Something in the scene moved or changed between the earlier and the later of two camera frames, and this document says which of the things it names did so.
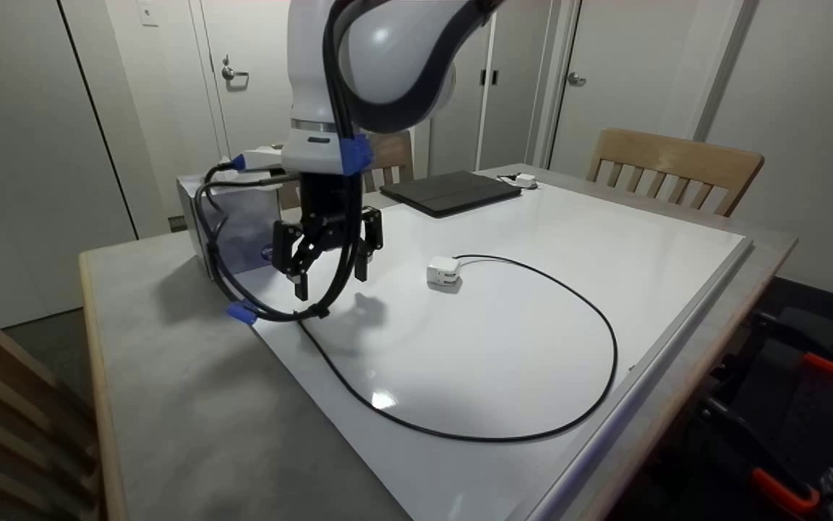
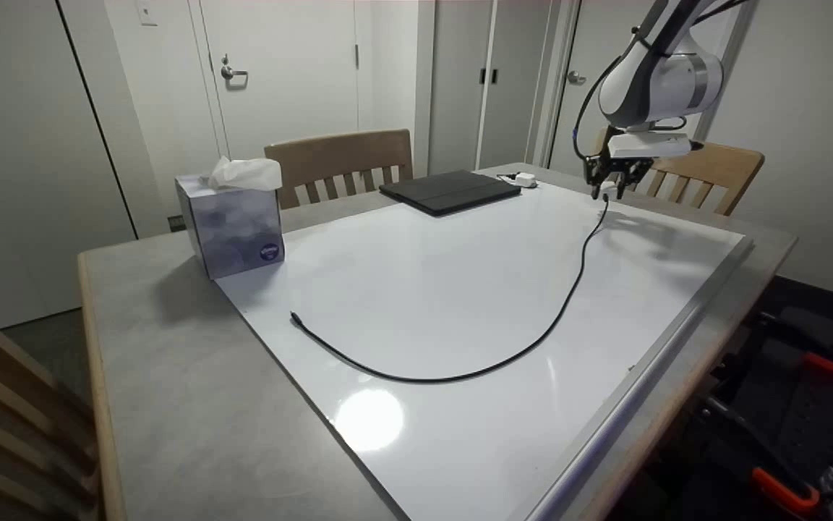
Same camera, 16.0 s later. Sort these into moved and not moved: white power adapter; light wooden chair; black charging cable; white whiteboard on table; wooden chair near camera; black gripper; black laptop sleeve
Moved: black gripper; black charging cable; white power adapter
Not moved: black laptop sleeve; light wooden chair; wooden chair near camera; white whiteboard on table
